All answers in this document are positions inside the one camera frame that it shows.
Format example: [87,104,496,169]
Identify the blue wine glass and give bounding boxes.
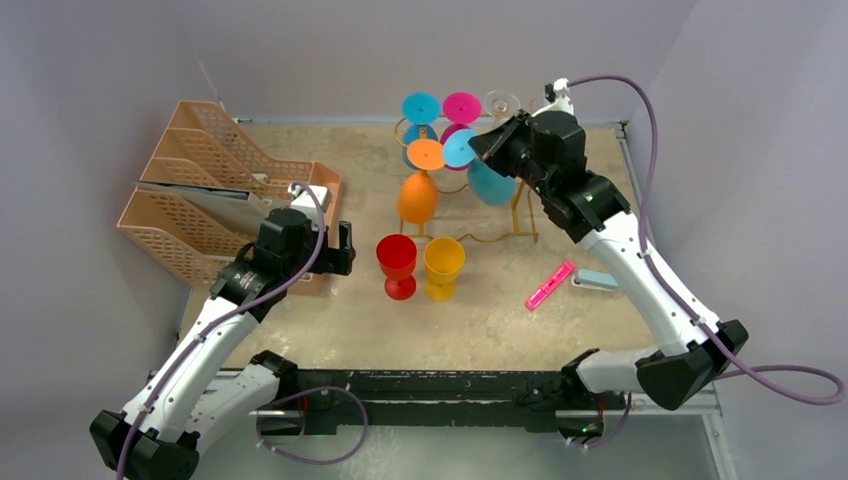
[442,129,517,206]
[401,92,441,170]

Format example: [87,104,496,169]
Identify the red wine glass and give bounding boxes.
[376,234,418,301]

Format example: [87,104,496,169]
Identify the orange wine glass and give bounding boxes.
[396,138,445,224]

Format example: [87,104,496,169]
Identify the yellow wine glass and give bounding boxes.
[423,237,466,302]

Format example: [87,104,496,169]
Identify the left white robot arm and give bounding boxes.
[89,208,356,479]

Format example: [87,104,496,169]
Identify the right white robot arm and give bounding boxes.
[469,111,749,410]

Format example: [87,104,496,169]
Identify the clear wine glass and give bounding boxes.
[482,90,521,119]

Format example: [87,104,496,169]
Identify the magenta wine glass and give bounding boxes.
[440,91,482,170]

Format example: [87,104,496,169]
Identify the grey folder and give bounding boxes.
[136,180,271,234]

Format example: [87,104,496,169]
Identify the pink highlighter marker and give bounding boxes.
[524,261,576,311]

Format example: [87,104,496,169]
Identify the light blue stapler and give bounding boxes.
[570,268,620,292]

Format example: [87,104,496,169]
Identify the peach plastic file organizer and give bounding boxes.
[117,100,342,287]

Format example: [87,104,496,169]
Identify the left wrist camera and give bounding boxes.
[287,184,332,213]

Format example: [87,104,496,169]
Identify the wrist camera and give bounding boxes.
[537,77,574,115]
[287,184,332,213]

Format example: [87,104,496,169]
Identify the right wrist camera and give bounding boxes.
[537,77,574,115]

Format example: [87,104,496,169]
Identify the gold wire glass rack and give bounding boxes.
[394,99,541,245]

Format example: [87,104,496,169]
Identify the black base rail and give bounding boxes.
[250,351,626,439]

